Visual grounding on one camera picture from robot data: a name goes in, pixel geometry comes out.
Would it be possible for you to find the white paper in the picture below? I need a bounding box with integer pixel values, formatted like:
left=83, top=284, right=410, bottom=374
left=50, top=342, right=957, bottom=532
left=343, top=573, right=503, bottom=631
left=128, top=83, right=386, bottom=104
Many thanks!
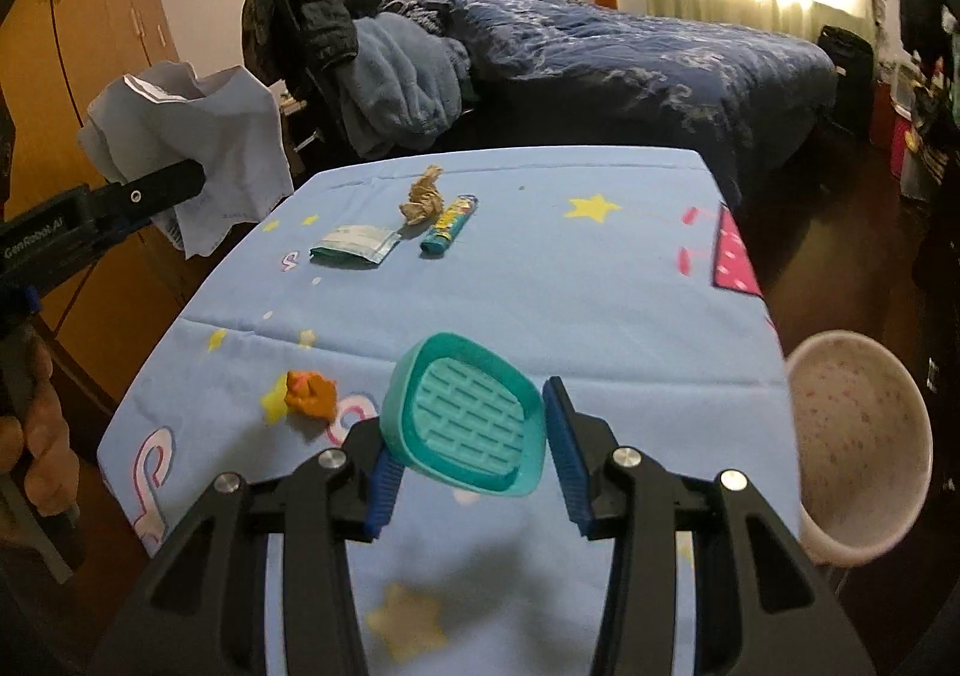
left=78, top=61, right=295, bottom=258

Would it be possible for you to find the teal plastic soap dish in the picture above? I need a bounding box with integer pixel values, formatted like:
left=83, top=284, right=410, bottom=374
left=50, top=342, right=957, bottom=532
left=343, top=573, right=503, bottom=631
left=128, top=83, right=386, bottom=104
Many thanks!
left=379, top=333, right=547, bottom=497

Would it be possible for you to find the person's left hand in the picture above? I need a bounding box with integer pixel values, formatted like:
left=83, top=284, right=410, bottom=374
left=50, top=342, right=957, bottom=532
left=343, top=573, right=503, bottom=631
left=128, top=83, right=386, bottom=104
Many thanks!
left=2, top=328, right=80, bottom=517

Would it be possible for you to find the brown wooden wardrobe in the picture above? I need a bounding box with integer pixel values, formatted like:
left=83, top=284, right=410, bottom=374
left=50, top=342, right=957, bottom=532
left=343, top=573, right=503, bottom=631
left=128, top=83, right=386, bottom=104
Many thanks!
left=0, top=0, right=189, bottom=414

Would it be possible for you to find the green white tissue pack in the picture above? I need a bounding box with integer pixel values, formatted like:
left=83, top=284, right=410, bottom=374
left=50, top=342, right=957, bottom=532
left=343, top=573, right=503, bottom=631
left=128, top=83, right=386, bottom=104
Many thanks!
left=311, top=224, right=400, bottom=266

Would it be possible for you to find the black jacket on chair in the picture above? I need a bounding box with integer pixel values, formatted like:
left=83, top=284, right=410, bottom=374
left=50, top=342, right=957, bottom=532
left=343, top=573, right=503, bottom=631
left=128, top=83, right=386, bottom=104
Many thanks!
left=241, top=0, right=386, bottom=125

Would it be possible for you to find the light blue patterned tablecloth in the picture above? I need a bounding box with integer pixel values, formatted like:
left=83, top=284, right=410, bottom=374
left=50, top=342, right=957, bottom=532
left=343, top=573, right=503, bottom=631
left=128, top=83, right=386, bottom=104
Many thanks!
left=98, top=148, right=799, bottom=674

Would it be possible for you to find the small teal yellow tube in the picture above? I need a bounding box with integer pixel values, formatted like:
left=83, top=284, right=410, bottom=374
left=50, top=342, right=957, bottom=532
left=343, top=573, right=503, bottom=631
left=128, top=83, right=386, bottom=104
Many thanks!
left=420, top=195, right=478, bottom=256

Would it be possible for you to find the black suitcase by bed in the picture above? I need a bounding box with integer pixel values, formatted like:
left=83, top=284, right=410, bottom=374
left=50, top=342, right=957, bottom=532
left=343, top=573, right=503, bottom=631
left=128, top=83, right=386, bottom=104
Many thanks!
left=817, top=26, right=874, bottom=136

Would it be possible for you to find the cluttered dark side shelf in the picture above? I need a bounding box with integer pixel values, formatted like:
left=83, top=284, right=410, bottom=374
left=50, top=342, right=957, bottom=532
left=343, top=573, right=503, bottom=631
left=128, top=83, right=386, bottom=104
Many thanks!
left=898, top=0, right=958, bottom=291

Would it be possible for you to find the dark blue bed duvet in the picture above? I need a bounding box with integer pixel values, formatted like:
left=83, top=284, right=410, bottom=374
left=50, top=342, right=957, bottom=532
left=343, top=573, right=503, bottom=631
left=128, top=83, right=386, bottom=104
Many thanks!
left=387, top=0, right=836, bottom=206

